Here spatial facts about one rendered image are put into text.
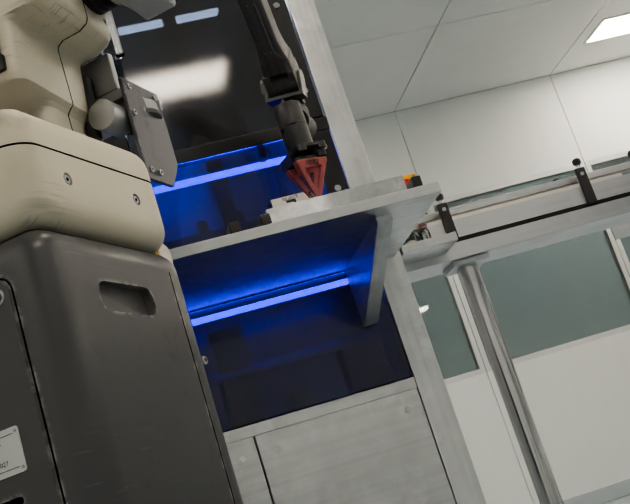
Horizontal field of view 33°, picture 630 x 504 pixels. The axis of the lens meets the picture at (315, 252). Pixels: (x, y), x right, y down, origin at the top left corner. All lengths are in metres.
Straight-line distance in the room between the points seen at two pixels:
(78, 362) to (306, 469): 1.28
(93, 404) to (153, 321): 0.16
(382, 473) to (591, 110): 6.10
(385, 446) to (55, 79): 1.07
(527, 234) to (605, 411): 4.97
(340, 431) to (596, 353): 5.38
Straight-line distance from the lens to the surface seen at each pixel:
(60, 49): 1.58
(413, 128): 7.61
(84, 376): 0.95
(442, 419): 2.25
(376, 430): 2.22
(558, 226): 2.56
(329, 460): 2.19
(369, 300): 2.16
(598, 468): 7.36
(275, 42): 2.14
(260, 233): 1.85
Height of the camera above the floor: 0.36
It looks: 14 degrees up
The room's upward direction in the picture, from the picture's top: 18 degrees counter-clockwise
